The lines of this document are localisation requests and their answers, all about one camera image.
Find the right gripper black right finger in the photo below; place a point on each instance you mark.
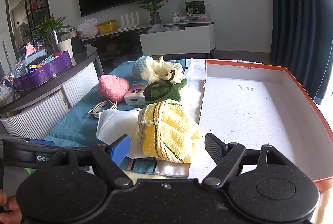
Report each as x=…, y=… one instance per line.
x=216, y=149

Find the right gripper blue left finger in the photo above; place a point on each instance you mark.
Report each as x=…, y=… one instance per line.
x=119, y=149

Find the white cloth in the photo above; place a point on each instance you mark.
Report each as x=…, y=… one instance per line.
x=113, y=123

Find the yellow striped towel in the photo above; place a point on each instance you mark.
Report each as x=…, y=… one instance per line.
x=167, y=132

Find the pink fluffy plush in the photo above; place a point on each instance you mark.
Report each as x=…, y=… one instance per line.
x=112, y=87

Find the cream plastic glove bundle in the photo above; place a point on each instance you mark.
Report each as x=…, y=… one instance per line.
x=160, y=70

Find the person's left hand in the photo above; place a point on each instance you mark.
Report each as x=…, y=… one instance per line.
x=13, y=215

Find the dark round side table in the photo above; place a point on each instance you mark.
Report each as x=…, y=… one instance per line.
x=35, y=114

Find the striped blue table cloth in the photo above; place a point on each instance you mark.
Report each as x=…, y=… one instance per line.
x=78, y=129

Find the orange white cardboard box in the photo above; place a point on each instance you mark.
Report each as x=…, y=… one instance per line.
x=254, y=104

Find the blue tissue pack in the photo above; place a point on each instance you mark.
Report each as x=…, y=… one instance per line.
x=135, y=94

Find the green star turf mat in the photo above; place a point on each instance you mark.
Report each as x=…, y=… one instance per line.
x=161, y=91

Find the light blue knitted pouch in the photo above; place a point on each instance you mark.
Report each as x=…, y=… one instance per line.
x=139, y=66

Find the purple tray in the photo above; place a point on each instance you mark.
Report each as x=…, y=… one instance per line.
x=49, y=68

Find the white tv cabinet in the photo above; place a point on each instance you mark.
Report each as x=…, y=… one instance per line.
x=192, y=38

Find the white paper cup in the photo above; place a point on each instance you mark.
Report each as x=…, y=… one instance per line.
x=66, y=45

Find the yellow box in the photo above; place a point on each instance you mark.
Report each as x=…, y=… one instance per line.
x=107, y=27

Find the white plastic bag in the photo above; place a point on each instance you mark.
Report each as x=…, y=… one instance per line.
x=89, y=28

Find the white router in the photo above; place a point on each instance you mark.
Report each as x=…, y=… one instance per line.
x=129, y=21

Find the green plant on table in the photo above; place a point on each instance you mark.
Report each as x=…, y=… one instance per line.
x=47, y=25

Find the dark blue curtain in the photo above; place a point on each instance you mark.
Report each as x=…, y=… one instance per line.
x=302, y=42

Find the black green box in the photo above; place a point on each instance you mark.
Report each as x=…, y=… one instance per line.
x=195, y=7

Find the bamboo plant in vase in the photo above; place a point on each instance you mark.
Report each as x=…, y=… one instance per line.
x=153, y=7

